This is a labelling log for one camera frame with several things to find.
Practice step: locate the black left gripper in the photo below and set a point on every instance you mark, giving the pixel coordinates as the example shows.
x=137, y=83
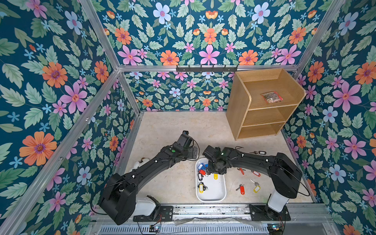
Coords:
x=190, y=155

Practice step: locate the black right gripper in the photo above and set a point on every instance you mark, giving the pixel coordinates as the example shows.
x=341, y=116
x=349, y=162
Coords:
x=210, y=166

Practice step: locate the pile of colourful key tags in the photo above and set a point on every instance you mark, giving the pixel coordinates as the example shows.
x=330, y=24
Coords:
x=206, y=181

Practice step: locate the red tag key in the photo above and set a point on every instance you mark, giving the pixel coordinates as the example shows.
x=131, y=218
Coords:
x=256, y=173
x=241, y=189
x=241, y=170

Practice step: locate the white storage tray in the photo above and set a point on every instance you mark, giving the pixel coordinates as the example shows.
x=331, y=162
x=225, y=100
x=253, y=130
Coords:
x=211, y=196

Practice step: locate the black tag key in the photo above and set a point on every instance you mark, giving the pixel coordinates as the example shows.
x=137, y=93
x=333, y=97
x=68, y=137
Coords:
x=259, y=152

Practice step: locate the yellow tag key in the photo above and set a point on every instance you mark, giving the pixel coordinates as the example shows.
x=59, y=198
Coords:
x=257, y=186

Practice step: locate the wooden shelf cabinet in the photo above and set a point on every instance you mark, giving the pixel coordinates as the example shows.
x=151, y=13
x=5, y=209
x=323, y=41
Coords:
x=249, y=115

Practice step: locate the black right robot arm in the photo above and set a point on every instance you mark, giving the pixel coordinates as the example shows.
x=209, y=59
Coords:
x=285, y=175

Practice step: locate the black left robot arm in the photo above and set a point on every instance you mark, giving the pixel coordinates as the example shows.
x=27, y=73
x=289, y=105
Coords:
x=118, y=198

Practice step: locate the white plush toy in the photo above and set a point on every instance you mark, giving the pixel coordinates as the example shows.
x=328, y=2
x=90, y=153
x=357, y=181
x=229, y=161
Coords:
x=140, y=163

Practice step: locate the clear bag of small parts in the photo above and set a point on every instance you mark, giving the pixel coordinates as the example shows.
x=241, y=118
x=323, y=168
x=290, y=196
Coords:
x=271, y=97

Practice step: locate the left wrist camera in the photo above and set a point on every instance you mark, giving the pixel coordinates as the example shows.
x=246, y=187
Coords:
x=185, y=139

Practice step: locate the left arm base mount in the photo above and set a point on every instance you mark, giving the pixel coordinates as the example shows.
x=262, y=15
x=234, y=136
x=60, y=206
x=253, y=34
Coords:
x=160, y=214

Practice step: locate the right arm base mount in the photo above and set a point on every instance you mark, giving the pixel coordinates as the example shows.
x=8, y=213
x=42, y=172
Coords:
x=263, y=212

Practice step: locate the black wall hook rail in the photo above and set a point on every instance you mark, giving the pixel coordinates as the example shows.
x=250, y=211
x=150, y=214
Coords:
x=209, y=68

